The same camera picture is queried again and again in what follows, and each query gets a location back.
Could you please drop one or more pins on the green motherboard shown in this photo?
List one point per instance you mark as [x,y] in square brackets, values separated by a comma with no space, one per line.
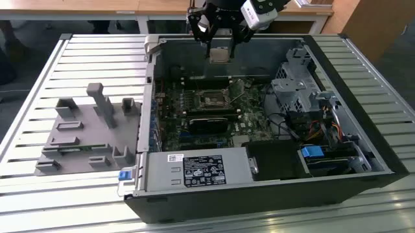
[252,114]

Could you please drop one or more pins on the metal locking lever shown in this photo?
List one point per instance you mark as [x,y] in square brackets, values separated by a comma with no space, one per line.
[239,93]

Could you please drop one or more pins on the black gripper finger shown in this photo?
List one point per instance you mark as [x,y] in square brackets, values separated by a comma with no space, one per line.
[194,31]
[243,34]

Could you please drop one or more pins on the grey parts rack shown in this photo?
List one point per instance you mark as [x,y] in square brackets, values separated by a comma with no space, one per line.
[84,136]

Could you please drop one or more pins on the blue case latch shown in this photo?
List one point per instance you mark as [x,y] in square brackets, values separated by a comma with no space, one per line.
[124,176]

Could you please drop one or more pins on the white book stack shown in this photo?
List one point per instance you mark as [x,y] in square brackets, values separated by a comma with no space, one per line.
[306,3]

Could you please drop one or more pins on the green RAM stick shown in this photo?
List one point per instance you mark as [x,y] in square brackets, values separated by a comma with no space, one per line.
[87,147]

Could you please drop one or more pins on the CPU with silver top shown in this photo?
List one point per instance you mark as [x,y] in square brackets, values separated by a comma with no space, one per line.
[219,55]

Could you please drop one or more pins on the RAM slot with white clips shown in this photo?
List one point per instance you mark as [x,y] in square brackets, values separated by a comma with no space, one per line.
[211,83]
[211,78]
[211,111]

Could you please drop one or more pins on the silver drive cage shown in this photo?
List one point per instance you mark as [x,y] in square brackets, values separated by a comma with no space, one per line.
[291,92]

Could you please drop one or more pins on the black drive housing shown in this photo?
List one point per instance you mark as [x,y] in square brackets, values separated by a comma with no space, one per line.
[275,160]

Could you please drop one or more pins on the black graphics card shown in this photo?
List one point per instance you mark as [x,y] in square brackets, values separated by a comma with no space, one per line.
[207,126]

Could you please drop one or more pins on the silver power supply unit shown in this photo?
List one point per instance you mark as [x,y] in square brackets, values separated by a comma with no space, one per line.
[162,170]

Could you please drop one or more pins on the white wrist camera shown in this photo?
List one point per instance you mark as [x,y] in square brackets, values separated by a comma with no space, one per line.
[259,14]

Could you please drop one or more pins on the wooden cabinet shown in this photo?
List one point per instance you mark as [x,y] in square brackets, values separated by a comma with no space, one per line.
[375,24]

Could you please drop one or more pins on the black PC case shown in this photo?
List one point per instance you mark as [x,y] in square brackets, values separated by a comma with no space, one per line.
[227,201]

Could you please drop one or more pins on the hard disk in blue carrier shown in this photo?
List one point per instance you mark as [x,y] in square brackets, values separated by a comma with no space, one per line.
[311,153]

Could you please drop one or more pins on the silver chipset heatsink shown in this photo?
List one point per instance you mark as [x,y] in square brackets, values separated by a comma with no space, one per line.
[242,140]

